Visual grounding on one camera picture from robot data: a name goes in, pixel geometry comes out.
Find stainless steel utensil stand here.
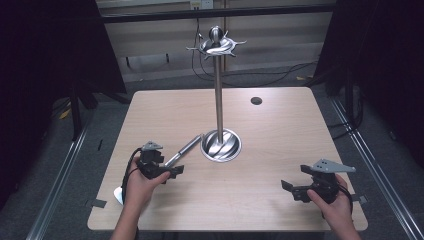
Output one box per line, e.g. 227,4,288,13
185,25,248,164

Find white wall socket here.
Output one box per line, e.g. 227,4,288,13
189,0,214,10

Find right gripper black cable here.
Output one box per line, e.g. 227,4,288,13
321,184,354,220

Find black horizontal bar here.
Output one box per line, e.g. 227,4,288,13
99,3,336,24

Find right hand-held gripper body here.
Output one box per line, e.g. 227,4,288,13
290,158,357,205

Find person's right hand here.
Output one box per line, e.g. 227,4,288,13
306,174,354,228

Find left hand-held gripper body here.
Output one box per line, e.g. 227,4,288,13
136,140,172,181

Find grey tape strip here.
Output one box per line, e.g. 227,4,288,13
350,193,369,205
85,198,108,209

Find black curtain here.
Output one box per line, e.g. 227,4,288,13
313,0,424,168
0,0,128,211

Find metal floor rail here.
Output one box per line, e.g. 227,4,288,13
25,124,88,240
329,97,424,240

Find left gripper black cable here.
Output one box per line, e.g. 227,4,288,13
120,147,143,205

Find black stand leg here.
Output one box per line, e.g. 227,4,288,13
68,83,84,142

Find person's left hand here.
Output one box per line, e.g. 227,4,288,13
123,156,172,214

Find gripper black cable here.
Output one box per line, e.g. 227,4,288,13
321,184,354,220
120,147,143,205

